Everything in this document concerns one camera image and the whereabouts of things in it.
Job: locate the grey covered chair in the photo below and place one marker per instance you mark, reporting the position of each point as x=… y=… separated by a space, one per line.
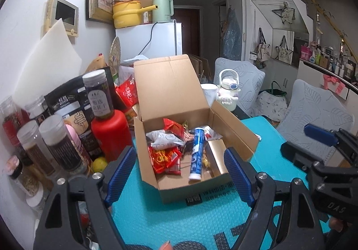
x=240 y=82
x=310 y=110

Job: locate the clear jar white lid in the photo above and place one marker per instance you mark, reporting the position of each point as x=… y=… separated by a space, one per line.
x=36 y=108

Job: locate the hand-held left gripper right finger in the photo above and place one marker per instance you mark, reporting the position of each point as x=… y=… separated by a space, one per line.
x=237 y=177

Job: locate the canvas tote bag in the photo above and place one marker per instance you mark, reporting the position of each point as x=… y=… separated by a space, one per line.
x=261 y=47

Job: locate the black pouch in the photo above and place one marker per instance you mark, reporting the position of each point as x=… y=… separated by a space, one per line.
x=70 y=104

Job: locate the white foam board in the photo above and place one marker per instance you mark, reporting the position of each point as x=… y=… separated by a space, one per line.
x=53 y=65

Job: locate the yellow bamboo pole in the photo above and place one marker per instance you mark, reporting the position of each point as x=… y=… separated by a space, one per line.
x=330 y=18

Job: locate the clear jar red contents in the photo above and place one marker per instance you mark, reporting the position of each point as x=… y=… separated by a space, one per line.
x=11 y=121

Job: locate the brown paper bag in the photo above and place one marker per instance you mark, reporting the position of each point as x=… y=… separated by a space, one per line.
x=98 y=64

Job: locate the white patterned cloth bag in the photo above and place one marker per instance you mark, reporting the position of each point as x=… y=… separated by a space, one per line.
x=271 y=106

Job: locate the red white packet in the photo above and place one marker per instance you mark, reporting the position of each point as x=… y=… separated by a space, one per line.
x=173 y=127

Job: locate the yellow green lemon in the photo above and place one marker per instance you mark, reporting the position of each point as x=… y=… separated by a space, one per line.
x=99 y=164

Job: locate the blue plastic bag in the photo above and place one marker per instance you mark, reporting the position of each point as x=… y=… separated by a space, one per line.
x=232 y=34

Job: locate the red snack packet yellow print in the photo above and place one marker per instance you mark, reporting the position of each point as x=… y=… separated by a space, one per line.
x=165 y=159

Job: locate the yellow snack bag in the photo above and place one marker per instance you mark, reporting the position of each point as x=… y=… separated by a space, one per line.
x=206 y=161

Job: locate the white cup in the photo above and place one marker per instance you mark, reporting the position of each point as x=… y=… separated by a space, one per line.
x=209 y=95

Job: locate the round woven trivet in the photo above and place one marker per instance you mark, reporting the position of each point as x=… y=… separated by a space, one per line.
x=114 y=54

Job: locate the dark jar with grey label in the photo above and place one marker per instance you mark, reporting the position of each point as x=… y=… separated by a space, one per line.
x=98 y=93

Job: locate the cardboard box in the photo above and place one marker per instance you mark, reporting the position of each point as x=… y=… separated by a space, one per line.
x=167 y=85

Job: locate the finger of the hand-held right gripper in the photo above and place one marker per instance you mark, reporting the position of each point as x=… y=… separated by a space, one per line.
x=320 y=132
x=293 y=152

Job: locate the person's right hand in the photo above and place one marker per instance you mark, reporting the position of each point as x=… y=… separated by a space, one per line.
x=335 y=223

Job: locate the row of bottles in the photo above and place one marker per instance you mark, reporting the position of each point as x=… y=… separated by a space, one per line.
x=330 y=60

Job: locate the teal bubble mat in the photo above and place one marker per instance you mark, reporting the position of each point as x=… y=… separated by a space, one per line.
x=173 y=219

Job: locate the tall jar brown contents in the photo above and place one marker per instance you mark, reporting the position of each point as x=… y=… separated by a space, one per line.
x=35 y=149

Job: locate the white cartoon kettle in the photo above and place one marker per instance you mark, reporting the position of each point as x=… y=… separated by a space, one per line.
x=228 y=90

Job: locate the dark brown door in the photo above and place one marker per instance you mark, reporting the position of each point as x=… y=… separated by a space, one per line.
x=186 y=29

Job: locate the pink cloth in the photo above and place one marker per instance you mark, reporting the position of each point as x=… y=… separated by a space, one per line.
x=332 y=82

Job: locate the pink bottle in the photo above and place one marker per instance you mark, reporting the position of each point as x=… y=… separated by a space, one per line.
x=74 y=138

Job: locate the wall intercom panel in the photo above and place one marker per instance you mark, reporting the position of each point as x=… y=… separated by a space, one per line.
x=65 y=12

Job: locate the silver foil packet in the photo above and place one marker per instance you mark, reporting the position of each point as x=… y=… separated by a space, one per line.
x=211 y=132

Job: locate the gold carton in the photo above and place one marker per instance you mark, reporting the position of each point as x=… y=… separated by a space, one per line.
x=218 y=155

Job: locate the jar of oats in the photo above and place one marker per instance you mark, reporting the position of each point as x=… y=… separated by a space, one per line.
x=30 y=187

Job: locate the red bottle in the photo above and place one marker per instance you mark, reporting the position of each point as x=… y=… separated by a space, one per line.
x=110 y=138

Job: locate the red packets bundle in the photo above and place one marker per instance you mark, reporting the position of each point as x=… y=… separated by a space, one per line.
x=127 y=93

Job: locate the white patterned snack bag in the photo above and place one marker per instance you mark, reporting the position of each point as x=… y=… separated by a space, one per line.
x=165 y=140

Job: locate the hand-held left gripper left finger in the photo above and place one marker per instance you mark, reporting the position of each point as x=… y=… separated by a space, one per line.
x=120 y=174

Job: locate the white fridge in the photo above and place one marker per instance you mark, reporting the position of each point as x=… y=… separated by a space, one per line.
x=162 y=40

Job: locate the green bag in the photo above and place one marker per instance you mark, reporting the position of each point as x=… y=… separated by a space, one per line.
x=278 y=90

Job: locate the person's left hand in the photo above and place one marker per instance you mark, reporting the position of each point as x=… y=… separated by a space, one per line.
x=166 y=246

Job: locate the yellow pot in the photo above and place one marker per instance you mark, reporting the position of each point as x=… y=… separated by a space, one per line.
x=125 y=15

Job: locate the white counter cabinet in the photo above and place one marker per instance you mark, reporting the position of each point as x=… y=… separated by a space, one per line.
x=307 y=74

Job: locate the tall jar dark contents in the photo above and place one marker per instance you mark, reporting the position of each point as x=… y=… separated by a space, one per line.
x=60 y=149

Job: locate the pale green kettle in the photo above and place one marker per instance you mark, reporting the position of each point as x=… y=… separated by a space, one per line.
x=162 y=9

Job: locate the blue tube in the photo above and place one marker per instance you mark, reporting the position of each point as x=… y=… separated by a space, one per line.
x=197 y=155

